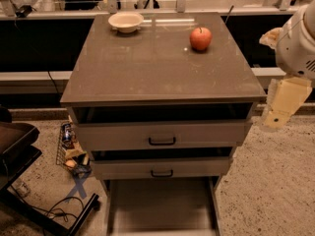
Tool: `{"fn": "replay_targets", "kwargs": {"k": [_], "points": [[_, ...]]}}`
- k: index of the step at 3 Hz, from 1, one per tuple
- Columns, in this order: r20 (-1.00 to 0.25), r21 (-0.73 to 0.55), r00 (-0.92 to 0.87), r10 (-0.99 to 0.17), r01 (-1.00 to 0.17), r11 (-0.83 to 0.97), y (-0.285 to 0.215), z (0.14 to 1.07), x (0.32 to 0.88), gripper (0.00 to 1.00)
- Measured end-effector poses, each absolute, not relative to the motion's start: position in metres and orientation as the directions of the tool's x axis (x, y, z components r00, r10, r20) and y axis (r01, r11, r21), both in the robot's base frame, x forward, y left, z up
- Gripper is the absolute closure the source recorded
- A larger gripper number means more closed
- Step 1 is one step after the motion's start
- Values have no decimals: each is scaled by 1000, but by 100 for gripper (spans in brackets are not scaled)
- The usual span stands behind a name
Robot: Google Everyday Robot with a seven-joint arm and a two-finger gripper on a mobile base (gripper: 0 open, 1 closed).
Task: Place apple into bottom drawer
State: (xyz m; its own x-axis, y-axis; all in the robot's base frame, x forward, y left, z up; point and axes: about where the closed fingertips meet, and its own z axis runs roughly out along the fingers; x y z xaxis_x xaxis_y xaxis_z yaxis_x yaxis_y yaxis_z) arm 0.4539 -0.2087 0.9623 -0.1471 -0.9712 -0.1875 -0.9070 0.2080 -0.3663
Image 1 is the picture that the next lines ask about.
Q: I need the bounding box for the middle grey drawer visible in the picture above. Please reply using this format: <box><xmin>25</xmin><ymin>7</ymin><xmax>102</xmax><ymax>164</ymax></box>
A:
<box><xmin>92</xmin><ymin>157</ymin><xmax>230</xmax><ymax>180</ymax></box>

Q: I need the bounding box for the black floor cable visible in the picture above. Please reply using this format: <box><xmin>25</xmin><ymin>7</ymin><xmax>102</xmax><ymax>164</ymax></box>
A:
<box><xmin>9</xmin><ymin>184</ymin><xmax>87</xmax><ymax>224</ymax></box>

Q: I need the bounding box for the open bottom drawer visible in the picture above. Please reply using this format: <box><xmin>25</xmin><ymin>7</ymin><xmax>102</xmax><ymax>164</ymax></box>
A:
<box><xmin>106</xmin><ymin>177</ymin><xmax>221</xmax><ymax>236</ymax></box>

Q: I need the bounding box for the top grey drawer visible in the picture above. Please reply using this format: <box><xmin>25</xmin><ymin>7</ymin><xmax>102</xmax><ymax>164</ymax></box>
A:
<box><xmin>75</xmin><ymin>120</ymin><xmax>252</xmax><ymax>151</ymax></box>

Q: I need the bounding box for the grey drawer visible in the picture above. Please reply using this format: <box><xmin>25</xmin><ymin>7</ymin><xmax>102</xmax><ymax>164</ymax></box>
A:
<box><xmin>92</xmin><ymin>157</ymin><xmax>230</xmax><ymax>180</ymax></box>
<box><xmin>75</xmin><ymin>120</ymin><xmax>252</xmax><ymax>151</ymax></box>

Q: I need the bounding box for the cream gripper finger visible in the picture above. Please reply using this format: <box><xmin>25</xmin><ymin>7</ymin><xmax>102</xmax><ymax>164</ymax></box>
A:
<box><xmin>262</xmin><ymin>76</ymin><xmax>312</xmax><ymax>129</ymax></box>
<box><xmin>259</xmin><ymin>28</ymin><xmax>282</xmax><ymax>49</ymax></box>

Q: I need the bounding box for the grey drawer cabinet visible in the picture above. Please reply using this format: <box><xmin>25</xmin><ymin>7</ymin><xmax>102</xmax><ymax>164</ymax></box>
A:
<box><xmin>59</xmin><ymin>12</ymin><xmax>268</xmax><ymax>236</ymax></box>

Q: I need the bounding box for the white bowl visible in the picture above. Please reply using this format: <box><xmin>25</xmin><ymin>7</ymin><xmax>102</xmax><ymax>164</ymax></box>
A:
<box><xmin>108</xmin><ymin>12</ymin><xmax>144</xmax><ymax>33</ymax></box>

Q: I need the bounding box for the red apple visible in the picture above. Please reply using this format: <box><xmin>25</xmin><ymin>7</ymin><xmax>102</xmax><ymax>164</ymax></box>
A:
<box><xmin>190</xmin><ymin>28</ymin><xmax>213</xmax><ymax>51</ymax></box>

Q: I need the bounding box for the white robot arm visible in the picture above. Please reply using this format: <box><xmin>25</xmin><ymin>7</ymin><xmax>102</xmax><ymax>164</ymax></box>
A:
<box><xmin>259</xmin><ymin>1</ymin><xmax>315</xmax><ymax>130</ymax></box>

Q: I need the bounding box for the wire basket with items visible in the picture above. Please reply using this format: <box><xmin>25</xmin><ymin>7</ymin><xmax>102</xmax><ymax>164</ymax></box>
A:
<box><xmin>56</xmin><ymin>121</ymin><xmax>92</xmax><ymax>176</ymax></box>

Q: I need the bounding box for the black power adapter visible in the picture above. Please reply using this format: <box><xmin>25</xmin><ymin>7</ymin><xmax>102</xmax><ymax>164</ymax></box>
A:
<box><xmin>16</xmin><ymin>5</ymin><xmax>32</xmax><ymax>18</ymax></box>

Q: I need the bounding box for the dark rolling cart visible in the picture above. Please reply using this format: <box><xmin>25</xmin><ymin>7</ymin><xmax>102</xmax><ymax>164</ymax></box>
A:
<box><xmin>0</xmin><ymin>107</ymin><xmax>99</xmax><ymax>236</ymax></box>

